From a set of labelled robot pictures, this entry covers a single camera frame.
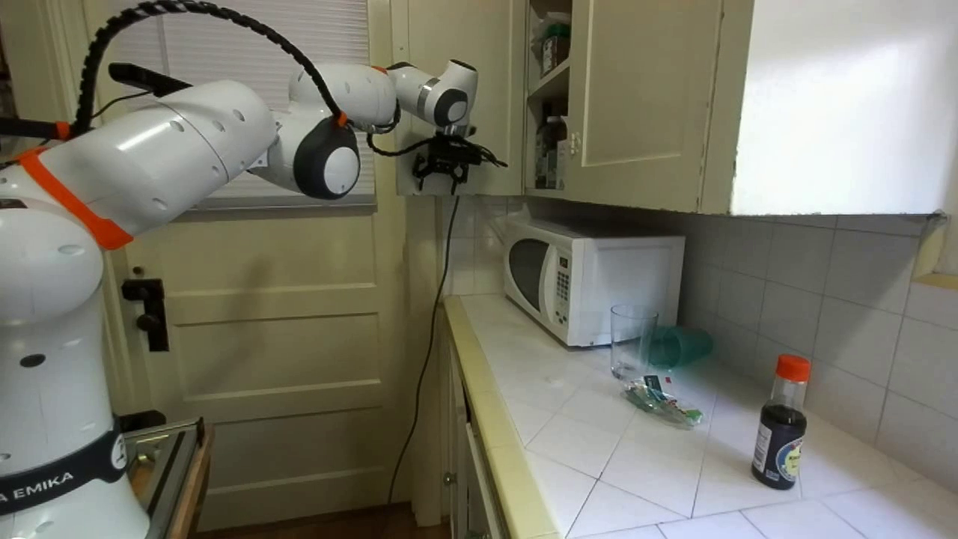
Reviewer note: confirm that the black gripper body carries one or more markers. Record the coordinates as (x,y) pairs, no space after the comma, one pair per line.
(446,160)

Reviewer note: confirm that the cream cabinet door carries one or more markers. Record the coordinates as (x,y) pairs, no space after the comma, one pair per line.
(458,60)
(648,99)

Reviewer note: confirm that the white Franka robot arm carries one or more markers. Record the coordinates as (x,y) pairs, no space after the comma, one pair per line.
(149,160)

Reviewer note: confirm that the cream panelled room door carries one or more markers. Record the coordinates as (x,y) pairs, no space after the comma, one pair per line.
(287,349)

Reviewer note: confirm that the cream base cabinet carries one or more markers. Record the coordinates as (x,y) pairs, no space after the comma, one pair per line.
(468,481)

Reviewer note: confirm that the black door latch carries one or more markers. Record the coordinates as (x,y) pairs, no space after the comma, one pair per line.
(146,309)

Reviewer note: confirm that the white microwave oven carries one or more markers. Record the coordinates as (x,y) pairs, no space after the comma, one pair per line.
(607,285)

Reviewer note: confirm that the clear drinking glass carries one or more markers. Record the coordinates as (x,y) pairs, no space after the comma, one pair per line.
(627,346)

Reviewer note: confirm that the dark sauce bottle red cap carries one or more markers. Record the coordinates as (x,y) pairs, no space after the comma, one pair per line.
(778,437)

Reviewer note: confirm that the black pole orange tape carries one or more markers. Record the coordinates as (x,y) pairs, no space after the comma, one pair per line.
(31,126)

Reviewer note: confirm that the cream wall cabinet frame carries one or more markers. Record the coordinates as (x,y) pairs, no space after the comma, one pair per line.
(848,99)

